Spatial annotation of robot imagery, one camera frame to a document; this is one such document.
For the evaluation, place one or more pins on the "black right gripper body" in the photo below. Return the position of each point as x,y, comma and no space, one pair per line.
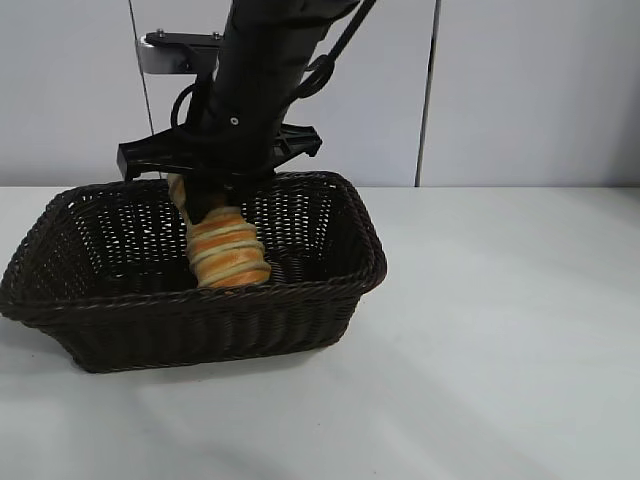
240,140

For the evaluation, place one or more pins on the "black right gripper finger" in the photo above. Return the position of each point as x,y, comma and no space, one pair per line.
202,200

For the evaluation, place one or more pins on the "long twisted striped bread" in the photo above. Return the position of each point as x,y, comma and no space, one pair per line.
230,255

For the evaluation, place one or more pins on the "dark brown wicker basket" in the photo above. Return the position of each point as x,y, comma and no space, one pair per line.
200,325

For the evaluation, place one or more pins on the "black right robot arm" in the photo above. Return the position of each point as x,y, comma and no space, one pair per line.
270,35

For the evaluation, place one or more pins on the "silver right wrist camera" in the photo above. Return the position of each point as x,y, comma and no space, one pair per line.
160,57

